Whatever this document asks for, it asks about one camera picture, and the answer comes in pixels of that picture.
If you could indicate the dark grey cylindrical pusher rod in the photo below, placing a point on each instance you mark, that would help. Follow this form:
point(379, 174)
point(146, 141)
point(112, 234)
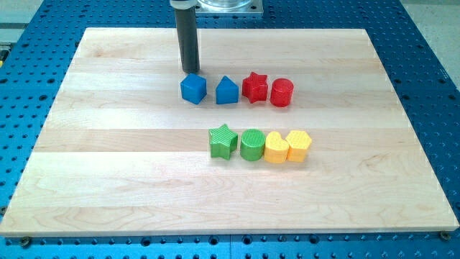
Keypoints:
point(185, 18)

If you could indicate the yellow heart block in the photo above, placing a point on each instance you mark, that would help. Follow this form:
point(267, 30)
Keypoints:
point(275, 148)

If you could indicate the blue cube block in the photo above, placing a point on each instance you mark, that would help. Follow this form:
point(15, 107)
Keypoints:
point(193, 88)

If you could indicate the blue triangle block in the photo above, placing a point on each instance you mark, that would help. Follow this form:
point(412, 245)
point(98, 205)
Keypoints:
point(227, 92)

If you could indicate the red star block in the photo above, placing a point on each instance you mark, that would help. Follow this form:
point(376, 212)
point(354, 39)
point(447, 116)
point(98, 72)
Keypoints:
point(255, 87)

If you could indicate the red cylinder block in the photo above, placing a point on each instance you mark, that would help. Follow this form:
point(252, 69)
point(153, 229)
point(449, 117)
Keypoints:
point(281, 92)

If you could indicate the green star block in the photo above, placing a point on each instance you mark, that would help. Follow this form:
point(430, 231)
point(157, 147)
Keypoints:
point(223, 142)

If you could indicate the green cylinder block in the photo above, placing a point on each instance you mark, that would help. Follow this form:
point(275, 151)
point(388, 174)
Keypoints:
point(252, 144)

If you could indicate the light wooden board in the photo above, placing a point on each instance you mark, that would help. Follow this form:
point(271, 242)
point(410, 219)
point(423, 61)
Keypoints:
point(121, 153)

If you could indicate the blue perforated metal table plate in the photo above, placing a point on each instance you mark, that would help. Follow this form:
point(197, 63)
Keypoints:
point(429, 92)

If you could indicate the yellow hexagon block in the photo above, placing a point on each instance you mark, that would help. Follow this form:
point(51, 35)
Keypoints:
point(299, 142)

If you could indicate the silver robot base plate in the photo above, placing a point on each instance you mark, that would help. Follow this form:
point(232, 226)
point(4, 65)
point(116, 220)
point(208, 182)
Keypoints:
point(229, 7)

